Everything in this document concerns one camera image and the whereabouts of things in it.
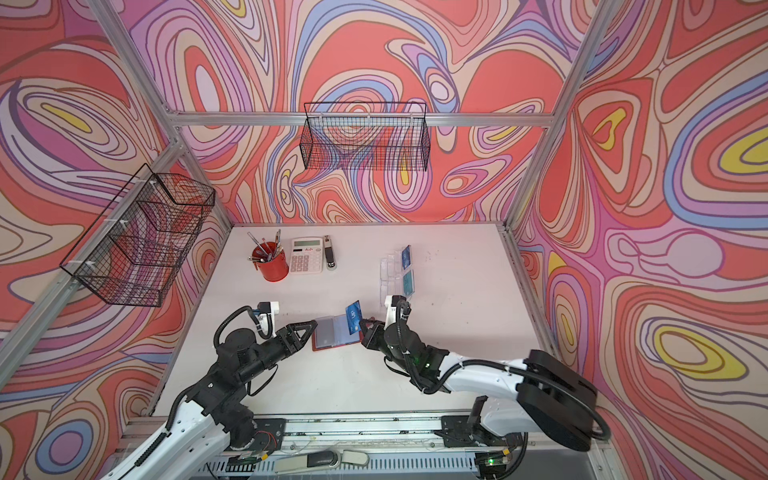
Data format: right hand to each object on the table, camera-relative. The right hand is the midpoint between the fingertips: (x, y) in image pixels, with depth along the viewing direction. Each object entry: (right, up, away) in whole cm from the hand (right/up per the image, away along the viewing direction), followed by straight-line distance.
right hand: (360, 330), depth 79 cm
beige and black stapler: (-13, +21, +26) cm, 36 cm away
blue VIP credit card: (+14, +19, +20) cm, 31 cm away
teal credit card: (+14, +11, +12) cm, 22 cm away
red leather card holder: (-10, -4, +14) cm, 18 cm away
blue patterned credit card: (-2, +3, +2) cm, 4 cm away
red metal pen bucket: (-30, +18, +15) cm, 38 cm away
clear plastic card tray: (+10, +13, +20) cm, 26 cm away
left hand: (-10, +1, -4) cm, 11 cm away
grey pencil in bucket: (-38, +28, +17) cm, 50 cm away
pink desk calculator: (-23, +20, +29) cm, 42 cm away
